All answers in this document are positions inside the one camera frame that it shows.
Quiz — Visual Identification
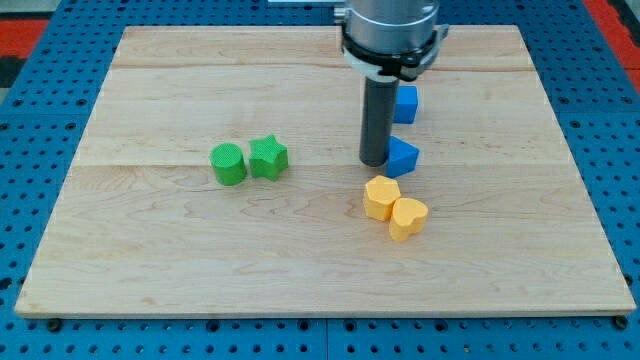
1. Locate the yellow hexagon block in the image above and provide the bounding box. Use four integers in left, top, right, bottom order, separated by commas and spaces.
363, 176, 401, 221

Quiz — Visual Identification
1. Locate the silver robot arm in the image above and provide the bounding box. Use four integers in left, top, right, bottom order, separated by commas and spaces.
334, 0, 450, 167

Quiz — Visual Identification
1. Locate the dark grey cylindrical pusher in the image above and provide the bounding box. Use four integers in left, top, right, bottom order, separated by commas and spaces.
359, 78, 399, 167

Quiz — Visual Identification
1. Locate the blue cube block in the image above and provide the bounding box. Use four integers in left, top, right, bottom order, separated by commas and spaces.
394, 85, 419, 124

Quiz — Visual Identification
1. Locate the blue triangle block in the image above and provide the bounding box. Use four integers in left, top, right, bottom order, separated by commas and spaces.
385, 136, 420, 178

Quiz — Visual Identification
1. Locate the green star block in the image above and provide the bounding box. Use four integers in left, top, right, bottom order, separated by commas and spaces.
249, 134, 289, 181

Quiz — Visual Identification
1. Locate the wooden board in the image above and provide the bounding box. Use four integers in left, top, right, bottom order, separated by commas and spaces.
15, 25, 636, 319

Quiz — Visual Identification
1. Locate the yellow heart block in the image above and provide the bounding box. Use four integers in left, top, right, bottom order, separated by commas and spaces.
389, 198, 429, 242

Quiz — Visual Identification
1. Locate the green cylinder block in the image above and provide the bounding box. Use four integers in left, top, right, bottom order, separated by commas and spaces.
209, 143, 247, 186

